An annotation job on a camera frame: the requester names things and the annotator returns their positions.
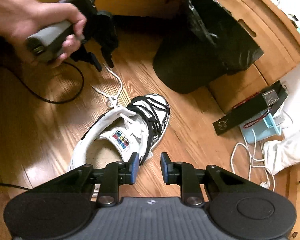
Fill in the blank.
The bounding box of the white sneaker with black laces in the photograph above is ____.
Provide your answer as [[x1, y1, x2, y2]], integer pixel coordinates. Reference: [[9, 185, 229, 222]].
[[69, 93, 171, 170]]

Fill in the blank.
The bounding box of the white shoelace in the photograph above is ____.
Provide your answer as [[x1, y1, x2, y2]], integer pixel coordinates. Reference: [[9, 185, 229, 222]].
[[90, 63, 137, 126]]

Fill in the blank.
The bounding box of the person's left hand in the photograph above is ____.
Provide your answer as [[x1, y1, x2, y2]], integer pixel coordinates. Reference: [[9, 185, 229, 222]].
[[0, 0, 87, 66]]

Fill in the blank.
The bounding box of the light blue box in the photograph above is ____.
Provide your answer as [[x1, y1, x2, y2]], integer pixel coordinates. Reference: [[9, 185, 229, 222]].
[[240, 110, 282, 144]]

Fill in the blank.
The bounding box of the wooden drawer cabinet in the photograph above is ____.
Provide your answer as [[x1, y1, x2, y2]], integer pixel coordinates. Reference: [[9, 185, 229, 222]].
[[275, 164, 300, 239]]

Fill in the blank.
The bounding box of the black rectangular box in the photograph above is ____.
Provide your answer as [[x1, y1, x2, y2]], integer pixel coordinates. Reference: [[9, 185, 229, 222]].
[[213, 81, 288, 135]]

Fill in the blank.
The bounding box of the white plastic bag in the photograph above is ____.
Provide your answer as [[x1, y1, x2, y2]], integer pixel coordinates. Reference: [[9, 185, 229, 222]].
[[262, 127, 300, 176]]

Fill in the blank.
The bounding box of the black trash bin with bag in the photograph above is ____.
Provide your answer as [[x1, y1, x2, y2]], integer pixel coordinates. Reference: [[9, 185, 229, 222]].
[[153, 0, 264, 94]]

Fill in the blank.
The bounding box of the black cable on floor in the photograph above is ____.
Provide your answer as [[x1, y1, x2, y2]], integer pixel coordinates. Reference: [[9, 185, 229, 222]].
[[0, 60, 85, 190]]

